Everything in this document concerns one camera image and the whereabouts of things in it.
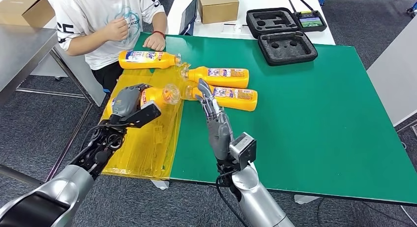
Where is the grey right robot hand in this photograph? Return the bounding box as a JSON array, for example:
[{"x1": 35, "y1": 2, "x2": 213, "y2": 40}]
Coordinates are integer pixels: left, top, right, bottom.
[{"x1": 197, "y1": 78, "x2": 235, "y2": 162}]

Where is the person's right hand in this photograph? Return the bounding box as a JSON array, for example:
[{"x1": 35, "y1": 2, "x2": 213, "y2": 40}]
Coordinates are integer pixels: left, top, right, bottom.
[{"x1": 102, "y1": 16, "x2": 130, "y2": 42}]

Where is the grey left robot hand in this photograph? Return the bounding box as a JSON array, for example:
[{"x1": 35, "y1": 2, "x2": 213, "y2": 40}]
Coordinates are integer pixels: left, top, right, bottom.
[{"x1": 111, "y1": 84, "x2": 152, "y2": 119}]

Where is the person's left hand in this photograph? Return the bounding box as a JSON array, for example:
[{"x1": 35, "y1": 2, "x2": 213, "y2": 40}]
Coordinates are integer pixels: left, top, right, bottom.
[{"x1": 142, "y1": 32, "x2": 166, "y2": 52}]

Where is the orange detergent bottle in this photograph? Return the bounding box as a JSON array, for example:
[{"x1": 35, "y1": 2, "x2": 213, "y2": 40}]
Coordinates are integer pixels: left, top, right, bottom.
[
  {"x1": 181, "y1": 66, "x2": 250, "y2": 89},
  {"x1": 107, "y1": 83, "x2": 181, "y2": 113},
  {"x1": 184, "y1": 85, "x2": 258, "y2": 112},
  {"x1": 118, "y1": 50, "x2": 182, "y2": 70}
]

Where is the person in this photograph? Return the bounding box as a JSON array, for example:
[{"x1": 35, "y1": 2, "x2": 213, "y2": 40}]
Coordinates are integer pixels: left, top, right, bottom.
[{"x1": 54, "y1": 0, "x2": 168, "y2": 93}]

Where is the dark tablet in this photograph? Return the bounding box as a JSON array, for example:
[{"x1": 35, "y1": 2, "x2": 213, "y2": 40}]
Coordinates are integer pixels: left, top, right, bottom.
[{"x1": 178, "y1": 0, "x2": 199, "y2": 36}]

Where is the yellow plastic sheet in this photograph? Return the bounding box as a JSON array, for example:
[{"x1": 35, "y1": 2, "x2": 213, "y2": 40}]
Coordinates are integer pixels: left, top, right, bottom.
[{"x1": 101, "y1": 62, "x2": 191, "y2": 181}]

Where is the cardboard box with yellow label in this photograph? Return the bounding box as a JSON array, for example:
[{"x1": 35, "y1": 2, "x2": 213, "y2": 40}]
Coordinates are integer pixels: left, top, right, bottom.
[{"x1": 197, "y1": 0, "x2": 240, "y2": 25}]

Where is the clear plastic stand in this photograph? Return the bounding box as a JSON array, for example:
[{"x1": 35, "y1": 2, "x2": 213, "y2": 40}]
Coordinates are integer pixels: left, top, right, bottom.
[{"x1": 221, "y1": 22, "x2": 249, "y2": 35}]

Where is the plain cardboard box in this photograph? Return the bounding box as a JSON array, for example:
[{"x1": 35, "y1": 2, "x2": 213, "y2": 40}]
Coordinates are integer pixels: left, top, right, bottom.
[{"x1": 0, "y1": 0, "x2": 56, "y2": 28}]

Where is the steel table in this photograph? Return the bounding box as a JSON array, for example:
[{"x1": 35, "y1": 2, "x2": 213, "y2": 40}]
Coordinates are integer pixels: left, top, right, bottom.
[{"x1": 0, "y1": 24, "x2": 93, "y2": 187}]

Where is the black foam-lined case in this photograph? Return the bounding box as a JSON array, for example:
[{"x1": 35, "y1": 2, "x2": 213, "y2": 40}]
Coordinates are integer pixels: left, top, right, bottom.
[{"x1": 246, "y1": 7, "x2": 319, "y2": 67}]

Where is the black remote controller with screen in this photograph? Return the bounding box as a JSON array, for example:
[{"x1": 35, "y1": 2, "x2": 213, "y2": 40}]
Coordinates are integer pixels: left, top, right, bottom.
[{"x1": 287, "y1": 0, "x2": 328, "y2": 33}]

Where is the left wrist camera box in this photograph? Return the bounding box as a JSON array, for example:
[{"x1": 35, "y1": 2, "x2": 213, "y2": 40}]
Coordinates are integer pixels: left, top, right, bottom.
[{"x1": 119, "y1": 101, "x2": 162, "y2": 129}]

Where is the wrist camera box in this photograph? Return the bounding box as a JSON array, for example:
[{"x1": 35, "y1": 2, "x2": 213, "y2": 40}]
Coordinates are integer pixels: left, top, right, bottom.
[
  {"x1": 229, "y1": 132, "x2": 257, "y2": 171},
  {"x1": 119, "y1": 101, "x2": 162, "y2": 129}
]

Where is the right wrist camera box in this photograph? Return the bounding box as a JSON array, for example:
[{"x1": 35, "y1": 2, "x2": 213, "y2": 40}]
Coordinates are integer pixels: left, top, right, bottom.
[{"x1": 229, "y1": 132, "x2": 257, "y2": 171}]

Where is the grey floor cable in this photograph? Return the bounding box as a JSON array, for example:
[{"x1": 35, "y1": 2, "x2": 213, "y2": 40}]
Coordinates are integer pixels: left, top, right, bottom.
[{"x1": 400, "y1": 205, "x2": 417, "y2": 226}]

